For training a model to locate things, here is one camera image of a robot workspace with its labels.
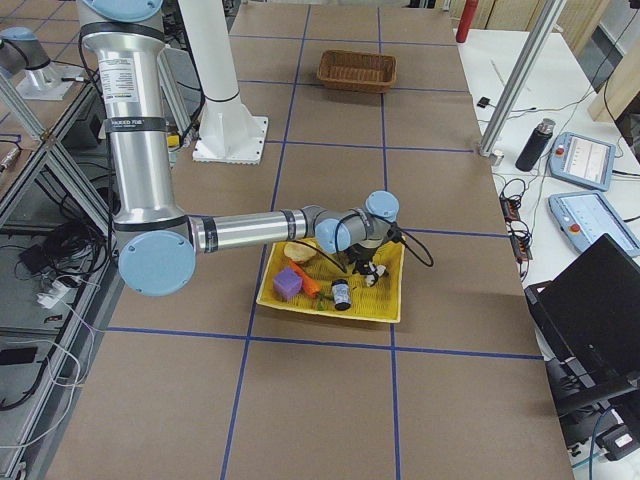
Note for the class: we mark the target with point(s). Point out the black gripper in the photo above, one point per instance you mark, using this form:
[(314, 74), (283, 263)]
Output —
[(361, 256)]

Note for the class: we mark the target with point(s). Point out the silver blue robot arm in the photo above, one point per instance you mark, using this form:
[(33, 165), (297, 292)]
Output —
[(21, 51), (157, 241)]

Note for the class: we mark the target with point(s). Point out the yellow woven plastic basket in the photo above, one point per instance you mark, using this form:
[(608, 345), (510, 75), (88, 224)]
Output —
[(378, 303)]

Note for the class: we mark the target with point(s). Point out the brown wicker basket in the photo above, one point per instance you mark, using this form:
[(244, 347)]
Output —
[(357, 71)]

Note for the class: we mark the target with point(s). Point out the black white panda figurine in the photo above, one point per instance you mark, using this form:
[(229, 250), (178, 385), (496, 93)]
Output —
[(374, 273)]

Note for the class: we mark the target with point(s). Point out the small dark labelled jar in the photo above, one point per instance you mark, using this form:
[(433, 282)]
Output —
[(341, 294)]

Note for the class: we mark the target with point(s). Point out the orange toy carrot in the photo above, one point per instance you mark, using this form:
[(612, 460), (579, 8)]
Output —
[(310, 286)]

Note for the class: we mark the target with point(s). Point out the bread roll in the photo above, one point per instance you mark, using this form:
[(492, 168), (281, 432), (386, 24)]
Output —
[(299, 253)]

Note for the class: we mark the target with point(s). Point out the purple foam cube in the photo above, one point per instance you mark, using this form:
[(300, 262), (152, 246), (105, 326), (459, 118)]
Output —
[(287, 283)]

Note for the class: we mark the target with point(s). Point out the black orange power strip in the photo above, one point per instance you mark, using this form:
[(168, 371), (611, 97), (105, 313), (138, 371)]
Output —
[(518, 231)]

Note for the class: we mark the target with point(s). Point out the small black square device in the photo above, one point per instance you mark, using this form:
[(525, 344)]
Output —
[(483, 102)]

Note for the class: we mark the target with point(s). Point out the black water bottle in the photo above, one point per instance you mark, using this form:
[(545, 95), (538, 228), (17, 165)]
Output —
[(535, 145)]

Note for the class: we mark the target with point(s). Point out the lower blue teach pendant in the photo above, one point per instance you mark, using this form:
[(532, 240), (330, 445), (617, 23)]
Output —
[(585, 216)]

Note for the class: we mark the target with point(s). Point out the blue teach pendant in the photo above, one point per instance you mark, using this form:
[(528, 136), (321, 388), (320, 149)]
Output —
[(582, 161), (585, 216)]

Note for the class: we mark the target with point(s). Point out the black laptop on stand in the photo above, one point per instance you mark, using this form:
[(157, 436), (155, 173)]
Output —
[(589, 316)]

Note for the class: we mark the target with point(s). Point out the upper blue teach pendant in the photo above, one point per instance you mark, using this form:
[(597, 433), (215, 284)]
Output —
[(582, 161)]

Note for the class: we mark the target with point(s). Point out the red bottle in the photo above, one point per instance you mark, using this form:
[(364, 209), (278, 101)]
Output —
[(466, 20)]

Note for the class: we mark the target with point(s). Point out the white power adapter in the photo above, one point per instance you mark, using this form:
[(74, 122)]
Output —
[(50, 298)]

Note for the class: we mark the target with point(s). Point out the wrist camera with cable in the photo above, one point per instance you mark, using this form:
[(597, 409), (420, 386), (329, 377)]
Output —
[(414, 246)]

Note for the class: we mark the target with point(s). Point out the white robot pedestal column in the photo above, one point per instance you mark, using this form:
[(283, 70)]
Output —
[(228, 132)]

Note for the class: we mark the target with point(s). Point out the aluminium frame post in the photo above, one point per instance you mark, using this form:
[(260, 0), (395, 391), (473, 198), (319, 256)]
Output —
[(525, 62)]

